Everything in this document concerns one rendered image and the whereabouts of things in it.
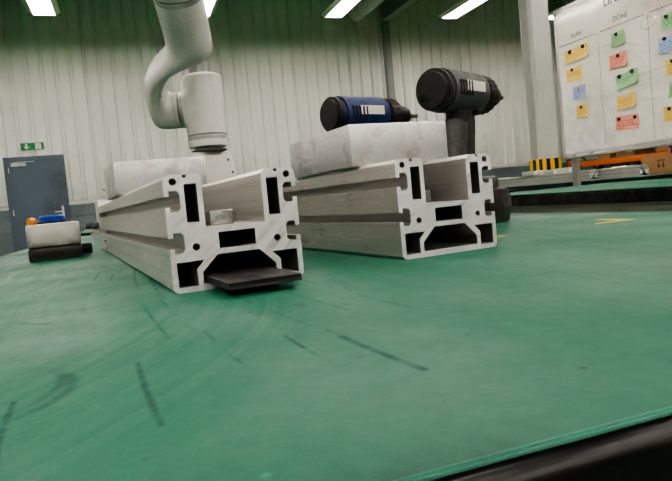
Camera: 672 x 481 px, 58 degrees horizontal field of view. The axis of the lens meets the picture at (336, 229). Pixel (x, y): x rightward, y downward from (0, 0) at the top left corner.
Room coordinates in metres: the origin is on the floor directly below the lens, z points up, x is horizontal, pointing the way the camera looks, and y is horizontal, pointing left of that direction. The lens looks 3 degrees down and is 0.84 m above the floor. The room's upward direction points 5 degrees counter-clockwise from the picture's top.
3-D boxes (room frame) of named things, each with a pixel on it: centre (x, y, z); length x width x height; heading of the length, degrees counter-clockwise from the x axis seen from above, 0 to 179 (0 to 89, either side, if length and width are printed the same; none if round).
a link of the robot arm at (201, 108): (1.31, 0.26, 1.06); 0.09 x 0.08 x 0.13; 93
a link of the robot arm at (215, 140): (1.31, 0.25, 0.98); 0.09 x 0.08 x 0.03; 114
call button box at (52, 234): (1.02, 0.47, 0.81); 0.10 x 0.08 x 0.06; 114
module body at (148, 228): (0.81, 0.24, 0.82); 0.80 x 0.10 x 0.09; 24
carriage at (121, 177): (0.81, 0.24, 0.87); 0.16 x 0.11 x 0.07; 24
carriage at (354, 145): (0.66, -0.04, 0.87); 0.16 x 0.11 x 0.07; 24
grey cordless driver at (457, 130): (0.88, -0.21, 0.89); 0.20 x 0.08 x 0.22; 137
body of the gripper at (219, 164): (1.31, 0.26, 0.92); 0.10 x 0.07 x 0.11; 114
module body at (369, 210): (0.89, 0.07, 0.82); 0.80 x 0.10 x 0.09; 24
